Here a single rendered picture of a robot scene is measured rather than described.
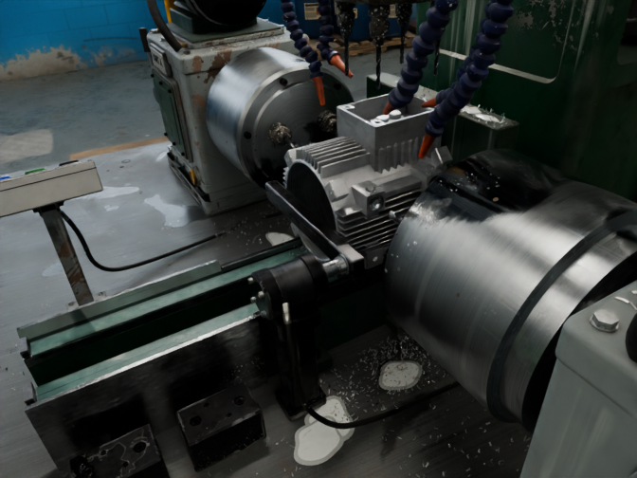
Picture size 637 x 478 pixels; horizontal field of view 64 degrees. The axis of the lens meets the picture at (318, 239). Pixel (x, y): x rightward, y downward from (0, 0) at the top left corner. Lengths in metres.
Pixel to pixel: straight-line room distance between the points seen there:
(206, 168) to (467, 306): 0.78
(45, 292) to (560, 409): 0.92
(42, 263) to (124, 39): 5.18
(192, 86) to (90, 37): 5.17
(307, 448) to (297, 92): 0.57
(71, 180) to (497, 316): 0.66
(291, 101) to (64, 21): 5.37
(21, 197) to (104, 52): 5.43
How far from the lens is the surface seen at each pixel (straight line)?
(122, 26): 6.23
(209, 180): 1.16
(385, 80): 0.89
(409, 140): 0.74
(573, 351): 0.38
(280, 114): 0.91
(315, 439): 0.73
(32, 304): 1.09
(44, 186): 0.87
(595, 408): 0.40
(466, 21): 0.90
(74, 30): 6.21
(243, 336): 0.71
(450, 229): 0.51
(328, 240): 0.66
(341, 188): 0.67
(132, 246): 1.16
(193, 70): 1.08
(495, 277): 0.47
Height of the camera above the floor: 1.40
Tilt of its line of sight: 34 degrees down
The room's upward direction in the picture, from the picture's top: 3 degrees counter-clockwise
